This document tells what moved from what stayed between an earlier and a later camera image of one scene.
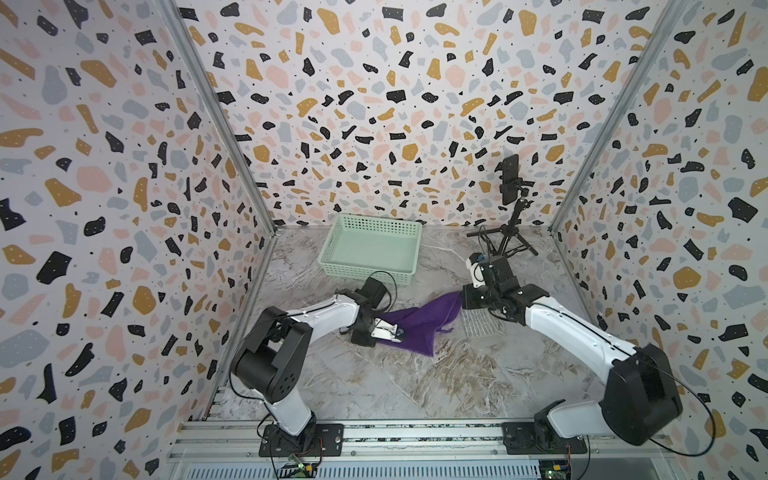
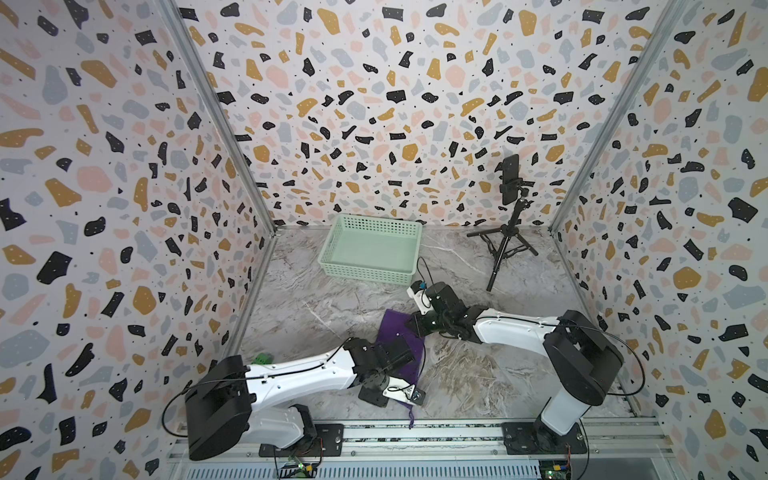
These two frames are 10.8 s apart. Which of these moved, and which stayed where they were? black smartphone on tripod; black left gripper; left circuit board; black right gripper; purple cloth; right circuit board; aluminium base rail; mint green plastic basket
Moved: black right gripper; purple cloth; black left gripper
Stayed: left circuit board; right circuit board; mint green plastic basket; black smartphone on tripod; aluminium base rail
